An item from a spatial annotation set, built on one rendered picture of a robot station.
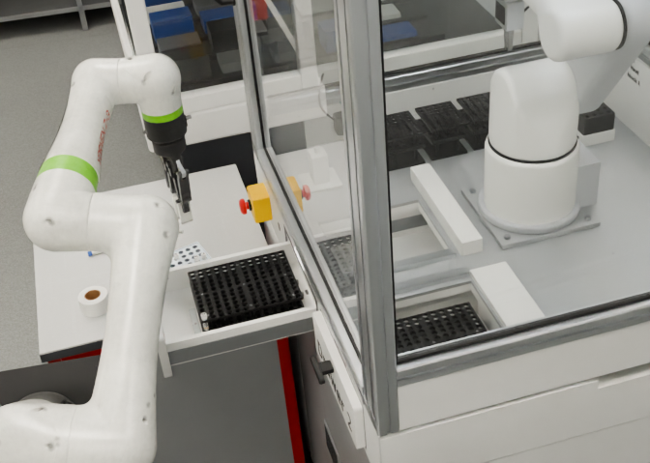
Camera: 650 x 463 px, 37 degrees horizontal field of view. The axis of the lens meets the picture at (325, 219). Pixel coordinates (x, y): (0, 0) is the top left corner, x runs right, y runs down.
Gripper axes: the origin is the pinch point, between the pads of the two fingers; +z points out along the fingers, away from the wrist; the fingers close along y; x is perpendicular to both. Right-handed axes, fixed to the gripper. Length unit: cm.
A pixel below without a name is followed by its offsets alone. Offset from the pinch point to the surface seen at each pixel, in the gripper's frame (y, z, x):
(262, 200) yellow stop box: -5.1, 2.9, -18.6
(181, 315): -25.0, 9.5, 12.9
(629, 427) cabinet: -100, 16, -48
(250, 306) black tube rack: -38.4, 3.2, 1.6
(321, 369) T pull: -64, 2, -1
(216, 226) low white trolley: 11.2, 17.3, -11.2
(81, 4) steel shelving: 331, 78, -67
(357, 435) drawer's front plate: -78, 7, 0
